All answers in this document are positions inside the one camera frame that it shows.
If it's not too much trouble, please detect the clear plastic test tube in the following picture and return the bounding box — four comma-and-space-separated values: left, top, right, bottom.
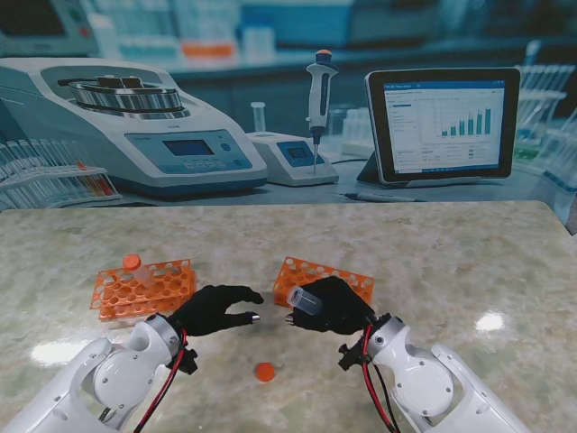
133, 261, 157, 290
287, 284, 323, 315

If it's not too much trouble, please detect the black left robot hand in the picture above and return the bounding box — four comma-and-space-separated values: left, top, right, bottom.
173, 283, 265, 337

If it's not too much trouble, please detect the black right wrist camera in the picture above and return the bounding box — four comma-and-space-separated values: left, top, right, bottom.
337, 342, 371, 372

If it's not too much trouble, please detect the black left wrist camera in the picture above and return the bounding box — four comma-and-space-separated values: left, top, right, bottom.
173, 346, 199, 375

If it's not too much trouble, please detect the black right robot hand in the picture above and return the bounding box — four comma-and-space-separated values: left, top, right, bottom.
286, 275, 378, 336

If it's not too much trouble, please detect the red black arm cable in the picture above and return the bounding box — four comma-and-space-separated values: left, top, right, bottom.
133, 328, 189, 433
362, 324, 402, 433

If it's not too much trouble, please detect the red black right arm cable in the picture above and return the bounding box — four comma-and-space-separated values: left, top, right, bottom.
362, 324, 402, 433

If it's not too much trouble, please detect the orange plastic test tube rack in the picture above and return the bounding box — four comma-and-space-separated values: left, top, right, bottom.
91, 259, 197, 321
273, 256, 375, 309

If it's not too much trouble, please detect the printed laboratory backdrop poster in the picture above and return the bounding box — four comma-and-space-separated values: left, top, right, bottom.
0, 0, 577, 213

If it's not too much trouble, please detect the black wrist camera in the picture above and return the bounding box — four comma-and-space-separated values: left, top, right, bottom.
173, 346, 199, 375
337, 342, 371, 372

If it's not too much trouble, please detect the red black left arm cable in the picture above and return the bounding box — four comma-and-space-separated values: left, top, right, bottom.
133, 328, 189, 433

